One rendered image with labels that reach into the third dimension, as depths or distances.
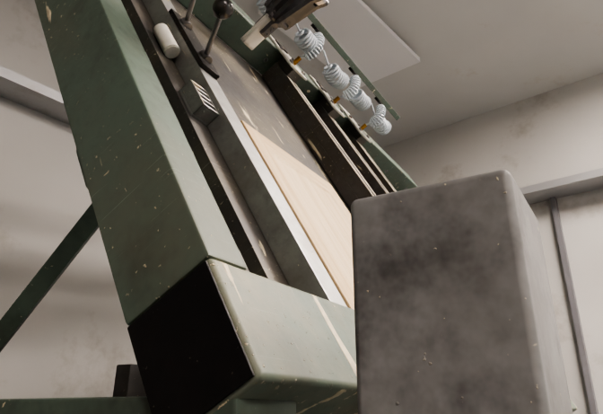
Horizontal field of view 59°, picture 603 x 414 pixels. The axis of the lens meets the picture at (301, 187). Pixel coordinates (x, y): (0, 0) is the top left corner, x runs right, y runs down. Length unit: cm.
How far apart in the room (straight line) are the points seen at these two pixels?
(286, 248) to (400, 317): 39
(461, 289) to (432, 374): 6
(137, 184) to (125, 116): 10
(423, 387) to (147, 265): 28
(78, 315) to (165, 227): 293
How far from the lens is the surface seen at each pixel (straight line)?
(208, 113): 91
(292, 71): 177
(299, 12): 103
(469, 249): 37
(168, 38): 107
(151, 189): 56
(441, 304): 37
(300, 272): 72
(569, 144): 501
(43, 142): 356
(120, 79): 69
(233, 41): 174
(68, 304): 342
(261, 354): 45
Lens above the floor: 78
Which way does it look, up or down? 23 degrees up
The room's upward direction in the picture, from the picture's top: straight up
